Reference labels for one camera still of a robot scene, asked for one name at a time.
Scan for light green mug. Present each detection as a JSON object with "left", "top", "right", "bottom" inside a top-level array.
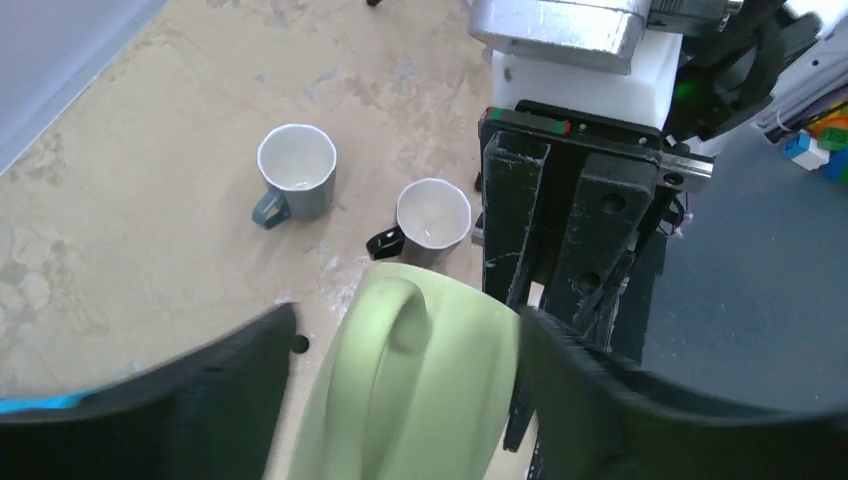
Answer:
[{"left": 288, "top": 263, "right": 520, "bottom": 480}]

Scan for black knob near tube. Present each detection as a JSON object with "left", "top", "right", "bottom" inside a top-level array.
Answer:
[{"left": 291, "top": 334, "right": 310, "bottom": 355}]

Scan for blue plastic tube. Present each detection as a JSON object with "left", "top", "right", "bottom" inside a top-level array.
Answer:
[{"left": 0, "top": 390, "right": 96, "bottom": 415}]

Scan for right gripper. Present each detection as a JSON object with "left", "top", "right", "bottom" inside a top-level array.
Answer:
[{"left": 476, "top": 29, "right": 717, "bottom": 352}]

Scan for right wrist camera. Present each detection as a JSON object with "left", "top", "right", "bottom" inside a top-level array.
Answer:
[{"left": 469, "top": 0, "right": 652, "bottom": 75}]

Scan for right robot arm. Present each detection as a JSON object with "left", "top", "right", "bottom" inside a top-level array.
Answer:
[{"left": 469, "top": 1, "right": 821, "bottom": 347}]

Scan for colourful toy blocks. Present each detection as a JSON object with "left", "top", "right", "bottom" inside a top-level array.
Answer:
[{"left": 781, "top": 114, "right": 847, "bottom": 185}]

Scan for grey mug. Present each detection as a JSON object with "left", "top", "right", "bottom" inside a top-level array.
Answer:
[{"left": 252, "top": 124, "right": 338, "bottom": 230}]

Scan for black mug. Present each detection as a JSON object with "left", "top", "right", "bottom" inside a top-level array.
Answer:
[{"left": 366, "top": 178, "right": 472, "bottom": 269}]

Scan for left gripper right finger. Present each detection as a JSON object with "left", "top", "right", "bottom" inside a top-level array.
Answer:
[{"left": 520, "top": 307, "right": 847, "bottom": 479}]

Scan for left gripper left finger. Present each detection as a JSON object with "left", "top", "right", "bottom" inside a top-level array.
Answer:
[{"left": 1, "top": 303, "right": 297, "bottom": 479}]

